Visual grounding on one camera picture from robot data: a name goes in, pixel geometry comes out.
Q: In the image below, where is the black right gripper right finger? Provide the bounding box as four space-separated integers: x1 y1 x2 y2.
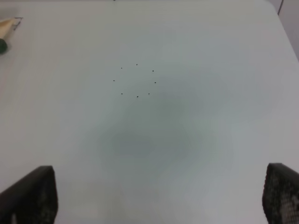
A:
262 163 299 224

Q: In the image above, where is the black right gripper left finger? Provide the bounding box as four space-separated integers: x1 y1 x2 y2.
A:
0 166 57 224

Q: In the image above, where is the white linen bag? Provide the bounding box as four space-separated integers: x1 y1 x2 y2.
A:
0 17 23 39

